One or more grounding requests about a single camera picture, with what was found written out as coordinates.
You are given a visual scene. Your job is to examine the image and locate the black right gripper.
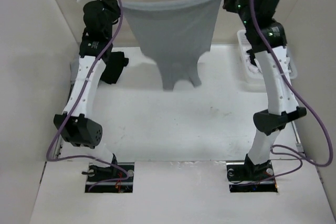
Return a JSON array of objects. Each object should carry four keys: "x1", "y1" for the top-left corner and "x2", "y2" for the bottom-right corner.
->
[{"x1": 223, "y1": 0, "x2": 256, "y2": 29}]

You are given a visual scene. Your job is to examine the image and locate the grey tank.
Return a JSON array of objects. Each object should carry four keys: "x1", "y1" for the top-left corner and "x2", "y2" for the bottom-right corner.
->
[
  {"x1": 70, "y1": 61, "x2": 79, "y2": 85},
  {"x1": 123, "y1": 0, "x2": 222, "y2": 90}
]

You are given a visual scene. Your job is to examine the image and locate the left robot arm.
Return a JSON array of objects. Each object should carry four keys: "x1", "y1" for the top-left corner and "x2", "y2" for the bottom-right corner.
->
[{"x1": 54, "y1": 0, "x2": 122, "y2": 182}]

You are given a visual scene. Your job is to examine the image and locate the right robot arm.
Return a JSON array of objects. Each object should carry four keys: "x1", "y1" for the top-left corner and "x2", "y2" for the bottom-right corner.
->
[{"x1": 223, "y1": 0, "x2": 307, "y2": 182}]

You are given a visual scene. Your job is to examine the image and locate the folded black tank top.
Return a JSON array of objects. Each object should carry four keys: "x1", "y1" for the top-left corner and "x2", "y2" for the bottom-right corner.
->
[{"x1": 100, "y1": 51, "x2": 129, "y2": 84}]

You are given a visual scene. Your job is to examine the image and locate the folded grey tank top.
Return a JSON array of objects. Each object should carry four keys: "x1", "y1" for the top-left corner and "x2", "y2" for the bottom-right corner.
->
[{"x1": 70, "y1": 61, "x2": 79, "y2": 85}]

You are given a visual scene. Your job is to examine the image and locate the white tank top in basket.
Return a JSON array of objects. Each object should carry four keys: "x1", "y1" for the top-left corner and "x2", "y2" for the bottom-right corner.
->
[{"x1": 245, "y1": 49, "x2": 262, "y2": 74}]

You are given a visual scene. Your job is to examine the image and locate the white plastic laundry basket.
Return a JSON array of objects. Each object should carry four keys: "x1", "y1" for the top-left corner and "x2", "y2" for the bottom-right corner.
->
[{"x1": 237, "y1": 29, "x2": 299, "y2": 92}]

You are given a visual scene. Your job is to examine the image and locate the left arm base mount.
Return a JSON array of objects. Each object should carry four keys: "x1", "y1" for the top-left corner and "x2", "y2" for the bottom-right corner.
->
[{"x1": 82, "y1": 163, "x2": 135, "y2": 194}]

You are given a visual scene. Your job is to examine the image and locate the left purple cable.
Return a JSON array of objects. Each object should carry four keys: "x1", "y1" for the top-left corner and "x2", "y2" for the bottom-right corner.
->
[{"x1": 46, "y1": 0, "x2": 133, "y2": 192}]

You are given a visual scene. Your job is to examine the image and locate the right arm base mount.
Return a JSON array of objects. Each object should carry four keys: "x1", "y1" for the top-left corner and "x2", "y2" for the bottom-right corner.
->
[{"x1": 226, "y1": 161, "x2": 278, "y2": 193}]

